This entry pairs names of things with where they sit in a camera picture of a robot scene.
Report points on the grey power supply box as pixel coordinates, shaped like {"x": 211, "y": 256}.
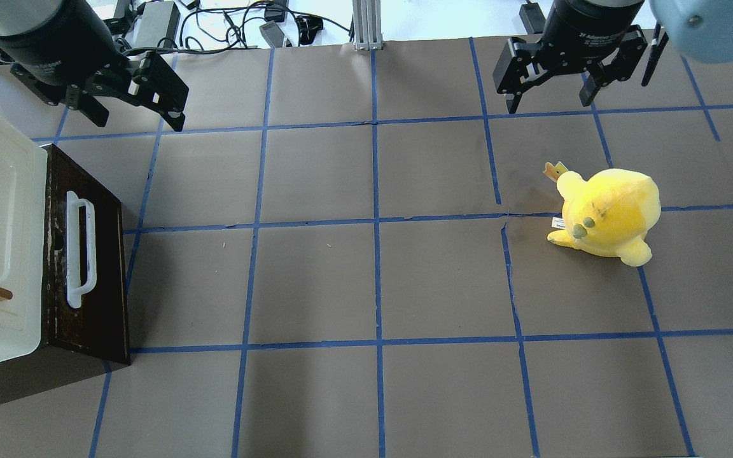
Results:
{"x": 157, "y": 25}

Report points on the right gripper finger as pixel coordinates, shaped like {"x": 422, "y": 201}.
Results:
{"x": 516, "y": 71}
{"x": 629, "y": 53}

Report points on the black power adapter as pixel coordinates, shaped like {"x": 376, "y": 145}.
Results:
{"x": 274, "y": 35}

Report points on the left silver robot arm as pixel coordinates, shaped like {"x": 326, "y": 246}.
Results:
{"x": 28, "y": 28}

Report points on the dark brown wooden drawer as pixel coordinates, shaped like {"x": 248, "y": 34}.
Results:
{"x": 84, "y": 313}

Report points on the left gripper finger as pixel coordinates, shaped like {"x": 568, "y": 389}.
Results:
{"x": 79, "y": 100}
{"x": 159, "y": 89}

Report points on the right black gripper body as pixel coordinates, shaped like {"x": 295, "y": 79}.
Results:
{"x": 586, "y": 28}

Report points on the aluminium frame post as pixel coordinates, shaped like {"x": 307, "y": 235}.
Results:
{"x": 366, "y": 25}

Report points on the white drawer handle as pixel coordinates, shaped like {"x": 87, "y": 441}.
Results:
{"x": 81, "y": 276}

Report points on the yellow plush toy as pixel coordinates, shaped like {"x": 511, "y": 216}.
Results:
{"x": 608, "y": 215}

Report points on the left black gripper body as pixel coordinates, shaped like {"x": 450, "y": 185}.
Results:
{"x": 61, "y": 52}

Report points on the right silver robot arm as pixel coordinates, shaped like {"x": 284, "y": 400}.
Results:
{"x": 702, "y": 30}

